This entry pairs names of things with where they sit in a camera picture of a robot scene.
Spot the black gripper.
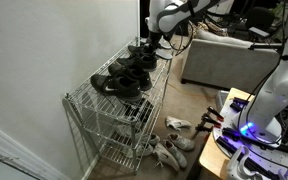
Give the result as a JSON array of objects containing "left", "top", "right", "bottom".
[{"left": 148, "top": 30, "right": 165, "bottom": 45}]

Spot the grey Puma sneaker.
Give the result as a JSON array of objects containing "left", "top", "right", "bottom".
[
  {"left": 116, "top": 53, "right": 159, "bottom": 73},
  {"left": 127, "top": 43, "right": 158, "bottom": 56}
]

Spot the white blanket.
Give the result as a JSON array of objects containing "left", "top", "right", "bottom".
[{"left": 196, "top": 28, "right": 252, "bottom": 48}]

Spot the black striped slide sandal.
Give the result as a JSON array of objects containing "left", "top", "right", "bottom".
[{"left": 123, "top": 97, "right": 155, "bottom": 123}]

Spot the grey fabric couch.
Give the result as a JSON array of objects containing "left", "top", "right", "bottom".
[{"left": 180, "top": 28, "right": 282, "bottom": 95}]

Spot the white crumpled shoe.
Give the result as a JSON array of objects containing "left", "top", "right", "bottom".
[{"left": 165, "top": 115, "right": 193, "bottom": 131}]

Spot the black orange bar clamp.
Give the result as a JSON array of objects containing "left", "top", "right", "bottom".
[
  {"left": 206, "top": 105, "right": 225, "bottom": 123},
  {"left": 191, "top": 113, "right": 223, "bottom": 140}
]

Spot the small white sneaker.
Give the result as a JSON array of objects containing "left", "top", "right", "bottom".
[
  {"left": 148, "top": 132, "right": 161, "bottom": 147},
  {"left": 121, "top": 142, "right": 155, "bottom": 159}
]

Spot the black office chair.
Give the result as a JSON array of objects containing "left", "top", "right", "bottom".
[{"left": 243, "top": 6, "right": 276, "bottom": 34}]

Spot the grey white sneaker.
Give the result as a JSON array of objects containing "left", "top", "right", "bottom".
[{"left": 166, "top": 132, "right": 196, "bottom": 152}]

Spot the short black mounting bar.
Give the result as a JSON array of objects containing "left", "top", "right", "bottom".
[{"left": 221, "top": 126, "right": 242, "bottom": 141}]

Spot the long black mounting bar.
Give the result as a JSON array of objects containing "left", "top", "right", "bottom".
[{"left": 215, "top": 136, "right": 279, "bottom": 180}]

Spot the white door trim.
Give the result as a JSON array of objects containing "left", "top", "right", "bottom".
[{"left": 0, "top": 119, "right": 70, "bottom": 180}]

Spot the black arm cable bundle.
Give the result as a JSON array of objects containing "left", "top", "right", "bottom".
[{"left": 165, "top": 19, "right": 198, "bottom": 57}]

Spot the orange floor cable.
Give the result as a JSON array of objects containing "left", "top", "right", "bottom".
[{"left": 166, "top": 82, "right": 219, "bottom": 100}]

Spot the silver wire shoe rack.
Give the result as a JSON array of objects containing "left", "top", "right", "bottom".
[{"left": 61, "top": 36, "right": 175, "bottom": 175}]

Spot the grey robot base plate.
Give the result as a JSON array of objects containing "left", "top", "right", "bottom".
[{"left": 211, "top": 95, "right": 288, "bottom": 180}]

